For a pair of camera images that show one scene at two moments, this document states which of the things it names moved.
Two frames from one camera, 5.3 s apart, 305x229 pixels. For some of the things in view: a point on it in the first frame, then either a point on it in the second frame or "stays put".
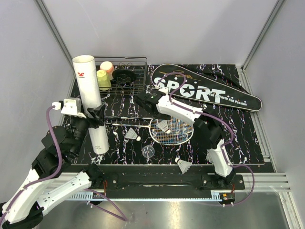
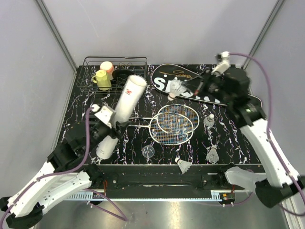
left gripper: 99,113 -> 120,132
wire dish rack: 120,75 stays put
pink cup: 108,67 stays put
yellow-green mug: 104,83 stays put
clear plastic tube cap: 148,151 stays put
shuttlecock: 183,165 stays put
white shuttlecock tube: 86,77 -> 127,107
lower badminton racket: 167,130 stays put
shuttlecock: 163,126 -> 176,88
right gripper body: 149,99 -> 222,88
